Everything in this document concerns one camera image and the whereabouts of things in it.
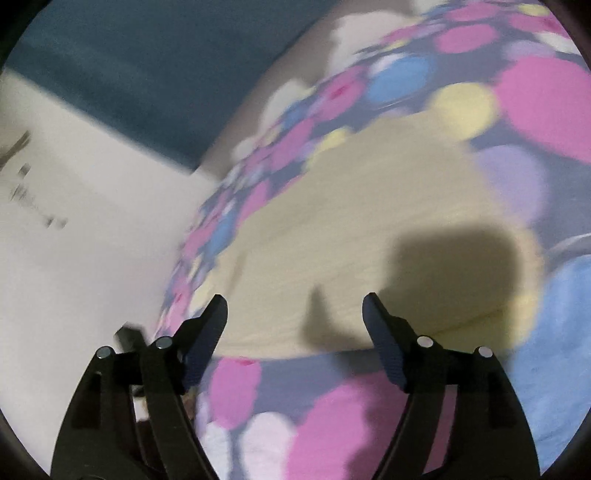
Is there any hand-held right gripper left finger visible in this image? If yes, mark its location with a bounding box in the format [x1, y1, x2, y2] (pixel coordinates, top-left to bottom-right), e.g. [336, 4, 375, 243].
[50, 294, 229, 480]

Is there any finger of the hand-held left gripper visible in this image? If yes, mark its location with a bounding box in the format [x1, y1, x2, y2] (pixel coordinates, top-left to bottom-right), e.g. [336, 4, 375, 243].
[115, 325, 148, 354]

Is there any beige knit sweater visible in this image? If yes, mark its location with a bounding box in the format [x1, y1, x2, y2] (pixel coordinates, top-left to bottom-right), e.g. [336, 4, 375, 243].
[189, 108, 546, 361]

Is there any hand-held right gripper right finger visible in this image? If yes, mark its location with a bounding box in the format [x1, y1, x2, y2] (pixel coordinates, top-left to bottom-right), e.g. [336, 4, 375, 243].
[361, 292, 541, 480]

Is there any colourful dotted blanket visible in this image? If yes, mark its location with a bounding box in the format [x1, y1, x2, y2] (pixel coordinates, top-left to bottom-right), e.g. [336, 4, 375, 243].
[152, 0, 591, 480]

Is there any blue curtain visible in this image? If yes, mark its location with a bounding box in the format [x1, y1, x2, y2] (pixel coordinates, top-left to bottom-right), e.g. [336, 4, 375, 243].
[14, 0, 338, 171]

